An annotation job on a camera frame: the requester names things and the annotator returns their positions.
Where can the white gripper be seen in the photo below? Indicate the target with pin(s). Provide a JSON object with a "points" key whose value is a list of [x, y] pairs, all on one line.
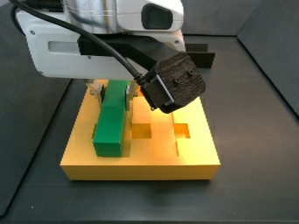
{"points": [[57, 57]]}

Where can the long green bar block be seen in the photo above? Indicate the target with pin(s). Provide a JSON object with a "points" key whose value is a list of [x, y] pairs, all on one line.
{"points": [[111, 122]]}

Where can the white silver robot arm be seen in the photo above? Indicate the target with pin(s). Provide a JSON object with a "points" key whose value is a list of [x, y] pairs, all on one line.
{"points": [[125, 40]]}

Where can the yellow slotted puzzle board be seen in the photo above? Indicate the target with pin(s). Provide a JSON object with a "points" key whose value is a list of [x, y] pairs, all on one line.
{"points": [[167, 146]]}

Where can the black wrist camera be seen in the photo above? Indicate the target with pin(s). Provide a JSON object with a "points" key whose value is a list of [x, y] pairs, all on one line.
{"points": [[173, 84]]}

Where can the black angled bracket stand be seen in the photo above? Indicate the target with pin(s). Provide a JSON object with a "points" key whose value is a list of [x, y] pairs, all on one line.
{"points": [[202, 57]]}

